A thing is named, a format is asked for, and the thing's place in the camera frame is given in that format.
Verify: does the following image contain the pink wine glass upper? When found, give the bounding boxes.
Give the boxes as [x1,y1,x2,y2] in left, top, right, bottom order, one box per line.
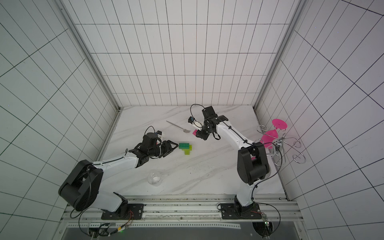
[272,119,288,131]

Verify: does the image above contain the pink wine glass lower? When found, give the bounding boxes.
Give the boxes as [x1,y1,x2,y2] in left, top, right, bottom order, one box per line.
[260,130,279,149]

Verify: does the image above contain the chrome glass holder stand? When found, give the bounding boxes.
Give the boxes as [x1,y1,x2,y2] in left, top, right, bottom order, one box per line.
[257,125,307,167]

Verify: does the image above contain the metal fork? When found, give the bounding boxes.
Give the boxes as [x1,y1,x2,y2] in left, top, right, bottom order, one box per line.
[167,121,191,133]

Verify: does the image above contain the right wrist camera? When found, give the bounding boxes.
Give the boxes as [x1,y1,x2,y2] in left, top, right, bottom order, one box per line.
[188,117,203,129]

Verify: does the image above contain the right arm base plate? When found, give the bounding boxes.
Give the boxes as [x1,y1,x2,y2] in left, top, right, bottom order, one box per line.
[218,203,262,220]

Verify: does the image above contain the lime lego brick front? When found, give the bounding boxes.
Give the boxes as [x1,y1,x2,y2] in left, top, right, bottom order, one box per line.
[184,145,192,155]

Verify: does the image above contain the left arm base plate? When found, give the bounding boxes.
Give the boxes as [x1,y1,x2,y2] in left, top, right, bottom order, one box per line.
[101,202,145,221]

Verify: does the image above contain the dark green lego brick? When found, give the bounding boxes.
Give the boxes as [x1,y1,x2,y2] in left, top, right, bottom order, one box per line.
[179,143,191,150]

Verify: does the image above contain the clear glass cup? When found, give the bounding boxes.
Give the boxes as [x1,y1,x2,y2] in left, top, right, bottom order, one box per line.
[147,170,163,187]

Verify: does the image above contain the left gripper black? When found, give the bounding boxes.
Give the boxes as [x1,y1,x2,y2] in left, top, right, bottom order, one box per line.
[149,140,179,159]

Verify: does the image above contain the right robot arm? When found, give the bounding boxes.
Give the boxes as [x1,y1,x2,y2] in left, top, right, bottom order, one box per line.
[188,106,271,214]

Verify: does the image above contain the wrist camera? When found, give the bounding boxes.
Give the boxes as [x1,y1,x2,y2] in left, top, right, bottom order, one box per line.
[188,117,203,129]
[156,131,163,140]

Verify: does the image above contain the pink wine glass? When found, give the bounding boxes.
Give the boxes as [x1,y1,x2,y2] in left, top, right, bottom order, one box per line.
[260,130,279,149]
[272,119,288,131]

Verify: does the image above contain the aluminium mounting rail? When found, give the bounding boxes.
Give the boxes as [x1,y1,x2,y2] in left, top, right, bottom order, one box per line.
[60,195,304,231]

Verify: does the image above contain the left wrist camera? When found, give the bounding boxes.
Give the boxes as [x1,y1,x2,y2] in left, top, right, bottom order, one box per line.
[156,131,163,140]

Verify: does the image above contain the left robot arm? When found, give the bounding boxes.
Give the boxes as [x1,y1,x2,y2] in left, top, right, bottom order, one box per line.
[58,131,179,213]

